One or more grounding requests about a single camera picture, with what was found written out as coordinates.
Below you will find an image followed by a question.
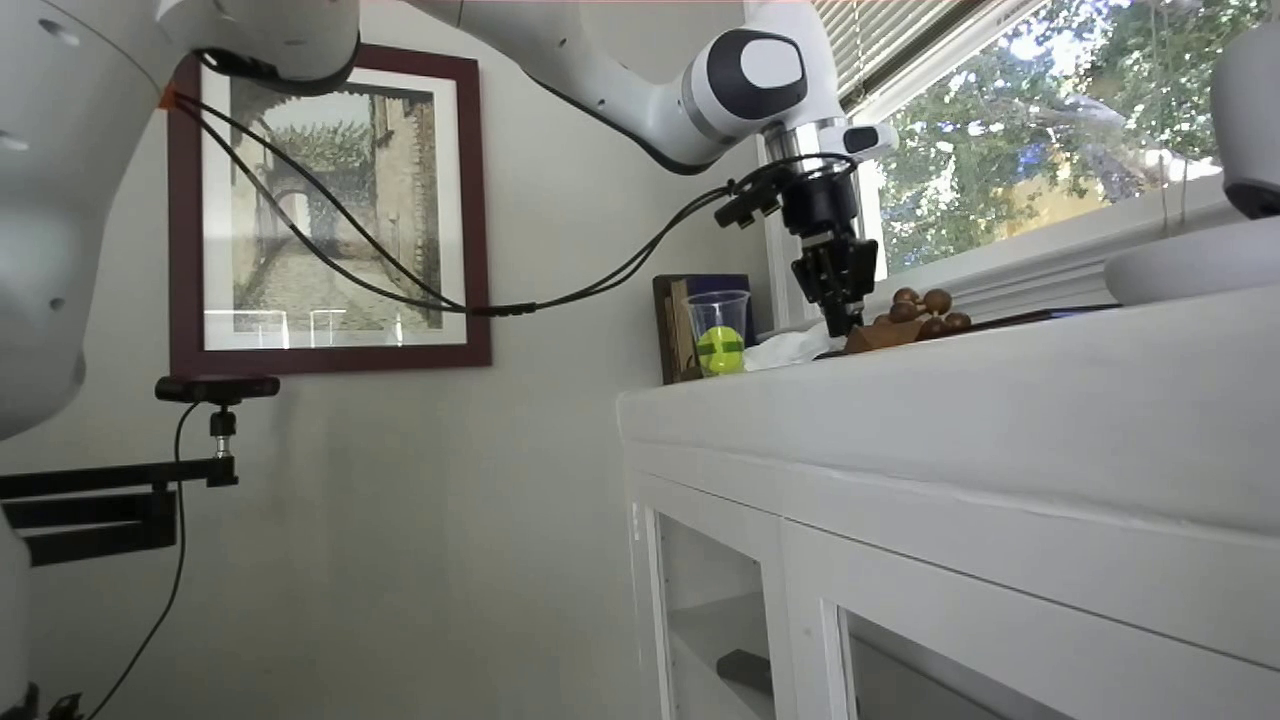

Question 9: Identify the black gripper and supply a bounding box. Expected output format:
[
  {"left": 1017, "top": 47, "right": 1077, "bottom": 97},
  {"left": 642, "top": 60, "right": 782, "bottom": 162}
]
[{"left": 782, "top": 155, "right": 878, "bottom": 336}]

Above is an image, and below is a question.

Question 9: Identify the brown wooden bead cluster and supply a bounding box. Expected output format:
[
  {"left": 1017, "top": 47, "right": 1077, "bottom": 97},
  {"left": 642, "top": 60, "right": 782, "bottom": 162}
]
[{"left": 849, "top": 288, "right": 970, "bottom": 350}]

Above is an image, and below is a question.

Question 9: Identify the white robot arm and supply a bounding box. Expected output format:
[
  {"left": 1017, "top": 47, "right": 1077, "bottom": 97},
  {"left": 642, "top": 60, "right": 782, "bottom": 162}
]
[{"left": 5, "top": 0, "right": 871, "bottom": 432}]

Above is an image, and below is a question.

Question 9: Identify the left glass cabinet door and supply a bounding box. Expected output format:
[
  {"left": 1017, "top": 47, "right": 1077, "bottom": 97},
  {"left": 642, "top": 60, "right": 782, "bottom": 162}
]
[{"left": 632, "top": 505, "right": 774, "bottom": 720}]

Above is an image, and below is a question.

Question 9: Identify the glass cabinet door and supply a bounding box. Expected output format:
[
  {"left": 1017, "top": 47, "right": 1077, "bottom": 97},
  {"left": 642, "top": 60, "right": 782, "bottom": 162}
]
[
  {"left": 632, "top": 505, "right": 774, "bottom": 720},
  {"left": 779, "top": 529, "right": 1280, "bottom": 720}
]

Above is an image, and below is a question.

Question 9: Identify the white built-in cabinet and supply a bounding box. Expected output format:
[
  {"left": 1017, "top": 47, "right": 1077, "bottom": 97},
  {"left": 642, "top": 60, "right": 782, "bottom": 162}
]
[{"left": 621, "top": 288, "right": 1280, "bottom": 720}]

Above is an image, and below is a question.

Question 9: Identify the right glass cabinet door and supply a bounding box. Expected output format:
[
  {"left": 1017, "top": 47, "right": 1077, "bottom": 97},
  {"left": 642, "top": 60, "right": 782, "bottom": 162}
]
[{"left": 779, "top": 529, "right": 1280, "bottom": 720}]

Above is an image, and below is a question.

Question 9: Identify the clear glass cup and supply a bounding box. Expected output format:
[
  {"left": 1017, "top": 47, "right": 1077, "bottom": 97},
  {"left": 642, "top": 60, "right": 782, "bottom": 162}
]
[{"left": 689, "top": 290, "right": 747, "bottom": 376}]

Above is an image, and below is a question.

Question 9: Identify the green tennis ball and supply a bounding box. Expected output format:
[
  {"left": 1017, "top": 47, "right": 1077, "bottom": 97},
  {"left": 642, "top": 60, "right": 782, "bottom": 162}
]
[{"left": 694, "top": 322, "right": 744, "bottom": 376}]

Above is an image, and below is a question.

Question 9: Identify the row of old books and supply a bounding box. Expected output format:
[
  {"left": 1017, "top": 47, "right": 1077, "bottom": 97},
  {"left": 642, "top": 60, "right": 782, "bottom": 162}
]
[{"left": 650, "top": 271, "right": 752, "bottom": 383}]

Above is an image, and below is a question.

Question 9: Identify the red framed picture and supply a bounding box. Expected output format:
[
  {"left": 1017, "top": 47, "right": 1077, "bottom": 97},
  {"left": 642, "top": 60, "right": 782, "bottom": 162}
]
[{"left": 167, "top": 44, "right": 492, "bottom": 376}]

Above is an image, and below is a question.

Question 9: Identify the window with white frame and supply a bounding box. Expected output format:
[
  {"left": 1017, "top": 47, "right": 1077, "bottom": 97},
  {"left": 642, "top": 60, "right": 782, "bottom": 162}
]
[{"left": 814, "top": 0, "right": 1276, "bottom": 283}]

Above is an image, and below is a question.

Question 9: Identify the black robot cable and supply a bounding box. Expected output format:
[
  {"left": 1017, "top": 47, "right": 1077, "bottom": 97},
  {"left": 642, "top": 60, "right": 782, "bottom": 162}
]
[{"left": 165, "top": 47, "right": 855, "bottom": 318}]

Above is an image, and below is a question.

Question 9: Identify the black camera on mount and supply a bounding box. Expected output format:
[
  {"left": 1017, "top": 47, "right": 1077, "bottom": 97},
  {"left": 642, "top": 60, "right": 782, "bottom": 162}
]
[{"left": 156, "top": 376, "right": 281, "bottom": 405}]

